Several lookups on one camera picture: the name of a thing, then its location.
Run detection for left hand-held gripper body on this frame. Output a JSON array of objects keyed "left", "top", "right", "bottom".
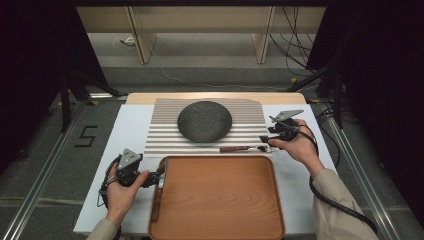
[{"left": 114, "top": 148, "right": 144, "bottom": 188}]

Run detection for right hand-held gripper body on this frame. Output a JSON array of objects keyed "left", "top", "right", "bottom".
[{"left": 268, "top": 109, "right": 305, "bottom": 142}]

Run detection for knife with brown handle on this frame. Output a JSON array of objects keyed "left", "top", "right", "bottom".
[{"left": 150, "top": 159, "right": 167, "bottom": 223}]

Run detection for fork with brown handle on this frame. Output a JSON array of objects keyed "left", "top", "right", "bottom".
[{"left": 219, "top": 144, "right": 278, "bottom": 154}]

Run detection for brown wooden tray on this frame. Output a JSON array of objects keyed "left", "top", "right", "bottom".
[{"left": 148, "top": 155, "right": 286, "bottom": 240}]

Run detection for dark grey textured plate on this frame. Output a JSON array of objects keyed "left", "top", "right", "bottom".
[{"left": 176, "top": 100, "right": 233, "bottom": 144}]

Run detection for person's right hand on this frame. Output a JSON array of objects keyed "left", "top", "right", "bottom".
[{"left": 268, "top": 119, "right": 324, "bottom": 179}]

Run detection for person's left hand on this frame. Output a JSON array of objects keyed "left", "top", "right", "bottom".
[{"left": 105, "top": 164, "right": 150, "bottom": 228}]

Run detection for striped placemat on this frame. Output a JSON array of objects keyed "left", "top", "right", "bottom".
[{"left": 143, "top": 97, "right": 273, "bottom": 158}]

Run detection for black metal stand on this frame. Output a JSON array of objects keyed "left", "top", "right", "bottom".
[
  {"left": 59, "top": 70, "right": 128, "bottom": 133},
  {"left": 286, "top": 63, "right": 345, "bottom": 130}
]

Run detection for dark curtain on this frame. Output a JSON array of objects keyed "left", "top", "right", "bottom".
[
  {"left": 0, "top": 0, "right": 108, "bottom": 168},
  {"left": 305, "top": 0, "right": 424, "bottom": 218}
]

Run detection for beige wooden desk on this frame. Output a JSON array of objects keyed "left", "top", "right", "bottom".
[{"left": 76, "top": 6, "right": 326, "bottom": 65}]

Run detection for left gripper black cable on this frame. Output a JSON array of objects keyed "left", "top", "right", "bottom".
[{"left": 97, "top": 155, "right": 122, "bottom": 209}]

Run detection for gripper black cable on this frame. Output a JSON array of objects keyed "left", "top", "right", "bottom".
[
  {"left": 97, "top": 155, "right": 122, "bottom": 209},
  {"left": 298, "top": 123, "right": 379, "bottom": 235}
]

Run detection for metal floor rail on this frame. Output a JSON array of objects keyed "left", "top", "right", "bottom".
[
  {"left": 319, "top": 103, "right": 403, "bottom": 240},
  {"left": 0, "top": 99, "right": 88, "bottom": 240}
]

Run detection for black hanging cables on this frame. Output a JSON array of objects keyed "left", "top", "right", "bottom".
[{"left": 269, "top": 6, "right": 322, "bottom": 78}]

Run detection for white floor cable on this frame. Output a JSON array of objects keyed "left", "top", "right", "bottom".
[{"left": 151, "top": 49, "right": 288, "bottom": 92}]

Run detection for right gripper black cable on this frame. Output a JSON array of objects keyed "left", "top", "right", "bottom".
[{"left": 298, "top": 123, "right": 379, "bottom": 235}]

